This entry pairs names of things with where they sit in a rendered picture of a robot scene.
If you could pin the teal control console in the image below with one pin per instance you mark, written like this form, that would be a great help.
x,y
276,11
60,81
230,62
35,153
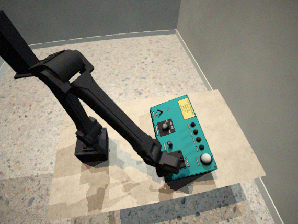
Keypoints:
x,y
176,127

